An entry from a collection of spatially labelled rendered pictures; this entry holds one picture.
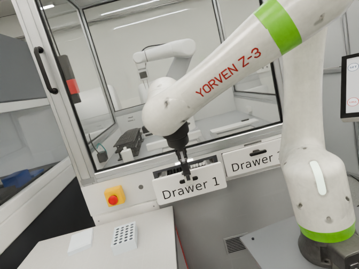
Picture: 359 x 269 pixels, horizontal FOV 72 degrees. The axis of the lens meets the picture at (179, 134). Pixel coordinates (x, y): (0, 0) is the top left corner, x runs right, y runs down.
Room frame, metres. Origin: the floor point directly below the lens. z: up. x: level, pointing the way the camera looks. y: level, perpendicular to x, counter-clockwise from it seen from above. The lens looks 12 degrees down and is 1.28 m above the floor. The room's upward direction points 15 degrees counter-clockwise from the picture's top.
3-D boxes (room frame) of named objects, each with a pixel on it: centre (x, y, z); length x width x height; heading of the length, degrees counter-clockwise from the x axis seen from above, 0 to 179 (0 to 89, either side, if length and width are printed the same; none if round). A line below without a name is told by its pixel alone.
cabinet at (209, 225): (1.52, -0.03, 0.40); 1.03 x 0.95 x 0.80; 90
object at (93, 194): (1.53, -0.03, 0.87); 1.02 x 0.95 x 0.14; 90
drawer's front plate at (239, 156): (1.04, -0.30, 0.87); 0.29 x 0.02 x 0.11; 90
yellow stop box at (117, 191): (1.02, 0.34, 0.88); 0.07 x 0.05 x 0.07; 90
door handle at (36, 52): (1.02, 0.44, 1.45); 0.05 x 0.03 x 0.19; 0
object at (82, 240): (0.92, 0.49, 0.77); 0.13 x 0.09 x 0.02; 13
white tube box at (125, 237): (0.84, 0.29, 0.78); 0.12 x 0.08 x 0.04; 6
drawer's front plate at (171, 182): (0.95, 0.01, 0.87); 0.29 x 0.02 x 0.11; 90
